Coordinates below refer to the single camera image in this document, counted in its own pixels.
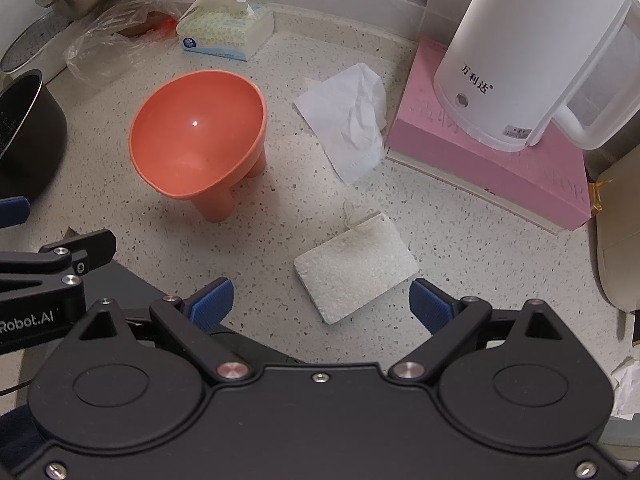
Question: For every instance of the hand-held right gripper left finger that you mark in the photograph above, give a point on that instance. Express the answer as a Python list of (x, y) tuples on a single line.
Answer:
[(212, 302)]

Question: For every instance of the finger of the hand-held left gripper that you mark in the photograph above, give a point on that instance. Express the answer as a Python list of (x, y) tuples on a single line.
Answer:
[(15, 212), (90, 247)]

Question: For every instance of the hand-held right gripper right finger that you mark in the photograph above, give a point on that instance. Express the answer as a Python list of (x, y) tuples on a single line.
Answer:
[(427, 305)]

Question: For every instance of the rectangular dish sponge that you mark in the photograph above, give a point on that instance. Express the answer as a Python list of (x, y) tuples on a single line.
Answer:
[(350, 275)]

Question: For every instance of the orange footed bowl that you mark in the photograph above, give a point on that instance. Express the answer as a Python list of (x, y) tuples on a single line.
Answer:
[(190, 125)]

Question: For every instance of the white tissue paper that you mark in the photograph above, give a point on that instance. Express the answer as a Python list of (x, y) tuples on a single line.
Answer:
[(345, 120)]

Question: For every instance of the black cooker pot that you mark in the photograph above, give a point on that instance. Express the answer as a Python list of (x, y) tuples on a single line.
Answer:
[(30, 150)]

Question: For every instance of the pink box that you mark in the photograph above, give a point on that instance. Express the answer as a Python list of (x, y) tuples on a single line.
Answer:
[(450, 160)]

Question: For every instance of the clear plastic bag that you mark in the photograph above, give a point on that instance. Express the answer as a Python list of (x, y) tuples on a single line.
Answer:
[(110, 35)]

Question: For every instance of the crumpled white paper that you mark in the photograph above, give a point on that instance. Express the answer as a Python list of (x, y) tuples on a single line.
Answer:
[(627, 390)]

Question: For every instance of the white electric kettle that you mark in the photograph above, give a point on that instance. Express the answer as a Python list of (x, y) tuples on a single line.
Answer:
[(500, 60)]

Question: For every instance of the soft tissue pack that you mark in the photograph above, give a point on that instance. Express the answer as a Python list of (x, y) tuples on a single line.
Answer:
[(220, 25)]

